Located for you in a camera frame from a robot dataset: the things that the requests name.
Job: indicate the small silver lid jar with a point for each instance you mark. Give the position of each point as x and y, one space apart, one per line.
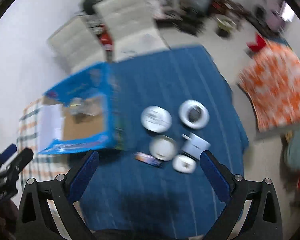
163 148

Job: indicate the white jar with black lid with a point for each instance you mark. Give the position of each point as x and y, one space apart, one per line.
193 114

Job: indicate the silver round tin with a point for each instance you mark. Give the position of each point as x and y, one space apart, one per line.
77 106

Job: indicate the small white rounded case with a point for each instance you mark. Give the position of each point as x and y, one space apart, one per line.
184 164

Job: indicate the black weight bench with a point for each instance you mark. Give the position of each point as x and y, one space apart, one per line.
186 15

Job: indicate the blue cardboard box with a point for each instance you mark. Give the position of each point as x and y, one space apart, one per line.
63 133

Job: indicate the grey square box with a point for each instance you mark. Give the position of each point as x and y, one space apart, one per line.
194 145

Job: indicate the orange floral cushion chair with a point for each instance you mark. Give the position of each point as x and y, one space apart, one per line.
272 82

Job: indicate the white jar with logo lid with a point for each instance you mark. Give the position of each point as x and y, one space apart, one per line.
156 119

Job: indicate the right white padded chair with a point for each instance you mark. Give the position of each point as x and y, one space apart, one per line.
128 17

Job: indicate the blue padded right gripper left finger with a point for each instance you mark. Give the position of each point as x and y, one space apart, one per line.
79 176

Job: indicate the waste bin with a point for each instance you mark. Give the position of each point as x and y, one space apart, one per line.
225 26

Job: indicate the small colourful tube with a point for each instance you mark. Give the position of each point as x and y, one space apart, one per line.
148 159

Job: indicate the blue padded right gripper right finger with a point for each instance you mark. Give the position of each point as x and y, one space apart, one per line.
218 175

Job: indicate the plaid and blue tablecloth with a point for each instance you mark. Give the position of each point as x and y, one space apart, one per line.
126 194

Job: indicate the left white padded chair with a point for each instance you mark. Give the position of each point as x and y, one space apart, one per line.
76 46

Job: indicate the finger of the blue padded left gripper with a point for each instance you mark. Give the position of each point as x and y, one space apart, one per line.
7 153
20 161

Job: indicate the white padded chair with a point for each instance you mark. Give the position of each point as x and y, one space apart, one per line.
128 17
76 46

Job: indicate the red cloth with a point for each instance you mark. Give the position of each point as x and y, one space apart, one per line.
258 44

